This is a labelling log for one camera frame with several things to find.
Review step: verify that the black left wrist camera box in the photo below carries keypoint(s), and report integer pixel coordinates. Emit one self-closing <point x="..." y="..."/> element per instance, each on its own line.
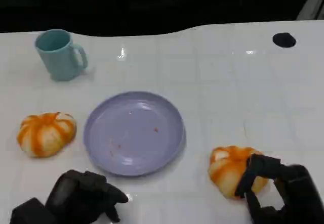
<point x="30" y="212"/>

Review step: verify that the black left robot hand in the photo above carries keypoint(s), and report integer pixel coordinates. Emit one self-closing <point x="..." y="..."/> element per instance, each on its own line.
<point x="76" y="193"/>

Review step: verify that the lilac plate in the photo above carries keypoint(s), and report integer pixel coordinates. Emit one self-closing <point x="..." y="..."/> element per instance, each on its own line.
<point x="134" y="135"/>

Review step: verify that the white frame post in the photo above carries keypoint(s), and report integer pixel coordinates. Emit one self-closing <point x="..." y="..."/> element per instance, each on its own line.
<point x="312" y="4"/>

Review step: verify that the pale green mug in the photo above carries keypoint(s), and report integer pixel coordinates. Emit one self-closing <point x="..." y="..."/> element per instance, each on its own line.
<point x="59" y="59"/>

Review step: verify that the orange and white bread roll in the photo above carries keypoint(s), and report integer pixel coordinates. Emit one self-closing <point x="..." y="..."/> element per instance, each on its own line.
<point x="227" y="168"/>
<point x="45" y="135"/>

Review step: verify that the black table grommet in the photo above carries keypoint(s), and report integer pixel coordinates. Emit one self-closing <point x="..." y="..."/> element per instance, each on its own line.
<point x="284" y="40"/>

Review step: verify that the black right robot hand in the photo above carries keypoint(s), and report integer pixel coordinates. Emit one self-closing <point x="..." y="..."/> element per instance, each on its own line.
<point x="298" y="188"/>

